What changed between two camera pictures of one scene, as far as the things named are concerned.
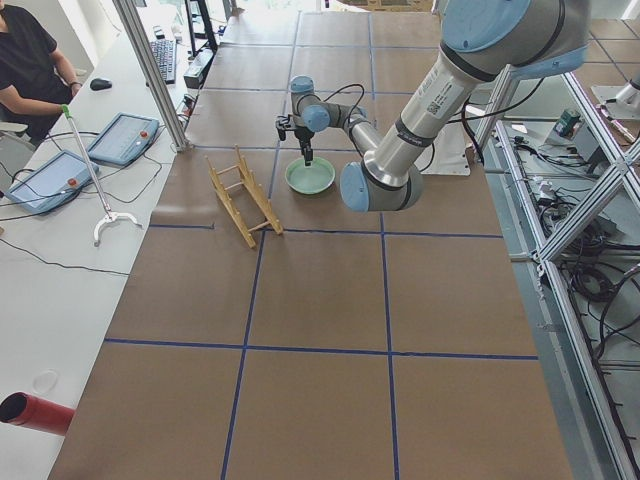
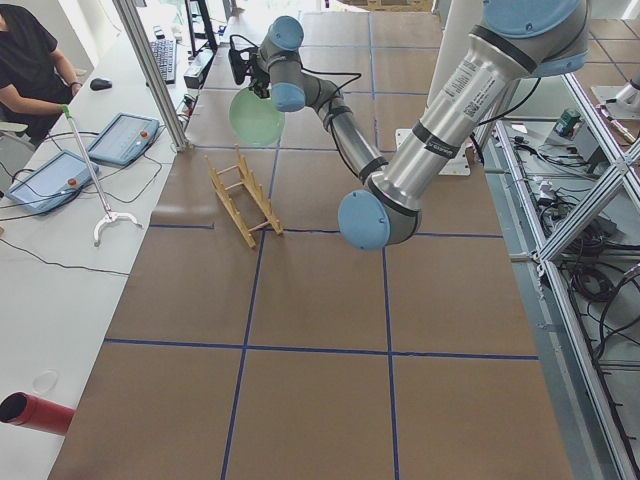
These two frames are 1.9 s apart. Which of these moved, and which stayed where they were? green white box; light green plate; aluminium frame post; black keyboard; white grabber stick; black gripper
Moved: black gripper; light green plate
Stayed: white grabber stick; aluminium frame post; black keyboard; green white box
